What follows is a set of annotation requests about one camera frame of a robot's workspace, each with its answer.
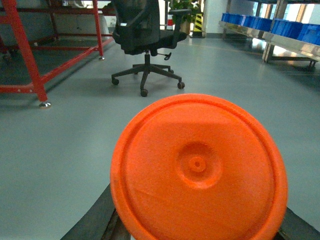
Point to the red metal frame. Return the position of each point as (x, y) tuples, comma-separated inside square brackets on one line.
[(38, 81)]

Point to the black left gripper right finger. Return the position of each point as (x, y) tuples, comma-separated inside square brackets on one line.
[(294, 227)]

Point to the potted green plant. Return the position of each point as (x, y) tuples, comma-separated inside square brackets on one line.
[(187, 12)]

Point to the yellow black striped bollard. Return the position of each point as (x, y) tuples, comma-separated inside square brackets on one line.
[(198, 27)]

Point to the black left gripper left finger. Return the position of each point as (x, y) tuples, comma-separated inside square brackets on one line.
[(101, 222)]

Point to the red white traffic cone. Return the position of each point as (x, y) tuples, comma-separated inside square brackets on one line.
[(170, 23)]

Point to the black office chair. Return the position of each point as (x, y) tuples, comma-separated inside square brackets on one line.
[(137, 31)]

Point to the orange cylindrical capacitor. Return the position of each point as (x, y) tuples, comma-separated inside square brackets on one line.
[(198, 167)]

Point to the row of blue bins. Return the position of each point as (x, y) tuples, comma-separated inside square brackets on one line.
[(305, 32)]

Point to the stainless steel side shelf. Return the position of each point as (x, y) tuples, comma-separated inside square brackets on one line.
[(308, 51)]

